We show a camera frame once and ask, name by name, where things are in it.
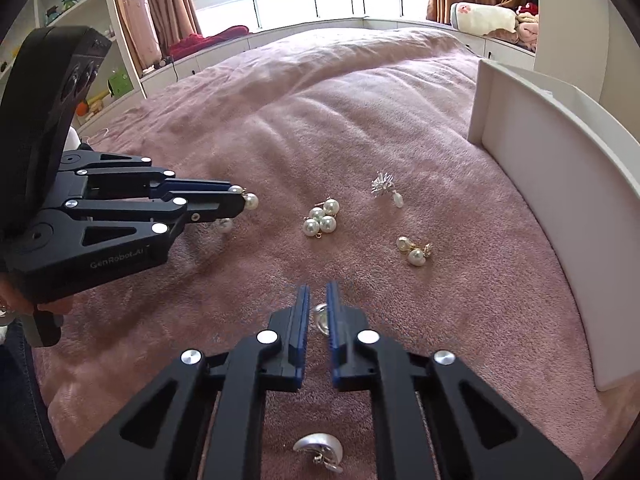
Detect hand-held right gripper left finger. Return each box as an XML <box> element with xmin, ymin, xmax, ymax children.
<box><xmin>57</xmin><ymin>285</ymin><xmax>311</xmax><ymax>480</ymax></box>

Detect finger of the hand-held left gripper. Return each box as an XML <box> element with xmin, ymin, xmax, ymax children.
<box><xmin>59</xmin><ymin>190</ymin><xmax>249</xmax><ymax>261</ymax></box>
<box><xmin>60</xmin><ymin>152</ymin><xmax>247</xmax><ymax>202</ymax></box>

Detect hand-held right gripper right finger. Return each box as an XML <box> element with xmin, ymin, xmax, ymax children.
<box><xmin>326</xmin><ymin>281</ymin><xmax>583</xmax><ymax>480</ymax></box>

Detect silver shell earring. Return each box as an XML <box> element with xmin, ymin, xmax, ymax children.
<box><xmin>292</xmin><ymin>432</ymin><xmax>346</xmax><ymax>474</ymax></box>
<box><xmin>310</xmin><ymin>302</ymin><xmax>332</xmax><ymax>337</ymax></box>

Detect double pearl earring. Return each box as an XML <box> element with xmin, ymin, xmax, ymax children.
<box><xmin>308</xmin><ymin>197</ymin><xmax>341</xmax><ymax>222</ymax></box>
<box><xmin>216</xmin><ymin>187</ymin><xmax>260</xmax><ymax>234</ymax></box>
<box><xmin>302</xmin><ymin>216</ymin><xmax>337</xmax><ymax>239</ymax></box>

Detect person's left hand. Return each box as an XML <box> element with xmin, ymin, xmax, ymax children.
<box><xmin>0</xmin><ymin>272</ymin><xmax>76</xmax><ymax>333</ymax></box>

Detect green toy box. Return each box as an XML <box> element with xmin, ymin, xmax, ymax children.
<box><xmin>107</xmin><ymin>70</ymin><xmax>135</xmax><ymax>97</ymax></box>

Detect white bookshelf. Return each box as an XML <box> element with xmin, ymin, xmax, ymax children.
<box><xmin>0</xmin><ymin>0</ymin><xmax>149</xmax><ymax>133</ymax></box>

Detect pink plush blanket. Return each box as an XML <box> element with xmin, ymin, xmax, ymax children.
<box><xmin>30</xmin><ymin>25</ymin><xmax>628</xmax><ymax>480</ymax></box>

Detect pink suitcase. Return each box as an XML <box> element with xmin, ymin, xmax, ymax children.
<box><xmin>121</xmin><ymin>0</ymin><xmax>164</xmax><ymax>72</ymax></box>

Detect silver crystal drop earring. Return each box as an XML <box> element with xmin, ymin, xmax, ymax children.
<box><xmin>371</xmin><ymin>171</ymin><xmax>406</xmax><ymax>209</ymax></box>

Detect red cushion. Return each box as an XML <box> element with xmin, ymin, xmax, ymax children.
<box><xmin>167</xmin><ymin>25</ymin><xmax>251</xmax><ymax>59</ymax></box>

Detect white storage box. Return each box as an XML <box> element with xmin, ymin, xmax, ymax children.
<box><xmin>467</xmin><ymin>58</ymin><xmax>640</xmax><ymax>393</ymax></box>

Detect person's dark jeans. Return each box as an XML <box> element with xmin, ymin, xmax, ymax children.
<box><xmin>0</xmin><ymin>327</ymin><xmax>67</xmax><ymax>480</ymax></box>

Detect pink folded blanket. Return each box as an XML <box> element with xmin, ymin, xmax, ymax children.
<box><xmin>514</xmin><ymin>12</ymin><xmax>542</xmax><ymax>53</ymax></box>

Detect white curved panel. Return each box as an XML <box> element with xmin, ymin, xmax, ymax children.
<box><xmin>532</xmin><ymin>0</ymin><xmax>623</xmax><ymax>78</ymax></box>

